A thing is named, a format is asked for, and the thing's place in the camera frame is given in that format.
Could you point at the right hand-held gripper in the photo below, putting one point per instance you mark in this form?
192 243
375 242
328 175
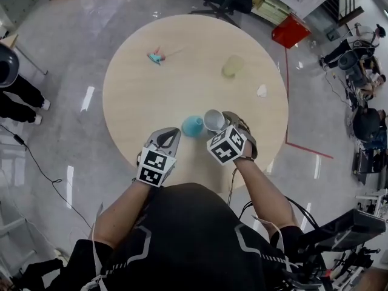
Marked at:
225 145

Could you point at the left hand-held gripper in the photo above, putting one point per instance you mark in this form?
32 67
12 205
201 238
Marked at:
153 165

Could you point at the grey cup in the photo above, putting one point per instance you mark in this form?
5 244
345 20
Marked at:
213 119

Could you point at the blue flask container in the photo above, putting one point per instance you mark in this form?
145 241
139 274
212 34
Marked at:
191 126

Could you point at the translucent yellow container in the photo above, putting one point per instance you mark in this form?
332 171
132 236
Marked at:
232 66

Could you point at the person's left forearm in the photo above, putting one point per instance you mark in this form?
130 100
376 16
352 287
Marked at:
121 211

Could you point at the person's right forearm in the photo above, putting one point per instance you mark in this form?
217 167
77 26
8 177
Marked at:
263 192

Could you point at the crumpled white paper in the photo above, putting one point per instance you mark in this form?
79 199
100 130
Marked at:
262 90

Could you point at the pink and teal toy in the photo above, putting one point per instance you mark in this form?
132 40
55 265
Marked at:
156 57

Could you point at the person's black shirt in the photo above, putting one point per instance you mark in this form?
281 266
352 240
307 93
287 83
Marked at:
188 238

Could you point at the red box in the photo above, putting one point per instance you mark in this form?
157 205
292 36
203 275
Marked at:
291 31

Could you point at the pale green crate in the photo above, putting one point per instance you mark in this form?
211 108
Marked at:
272 9

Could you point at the grey bin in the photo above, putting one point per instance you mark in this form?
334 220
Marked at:
348 61

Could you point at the black flat device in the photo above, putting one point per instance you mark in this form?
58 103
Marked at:
354 226

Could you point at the dark grey round object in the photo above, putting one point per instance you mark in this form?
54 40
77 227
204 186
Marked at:
6 68

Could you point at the grey metal cabinet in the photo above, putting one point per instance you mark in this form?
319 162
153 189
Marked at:
18 2

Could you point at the white table frame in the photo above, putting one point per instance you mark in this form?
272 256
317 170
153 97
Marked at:
374 197

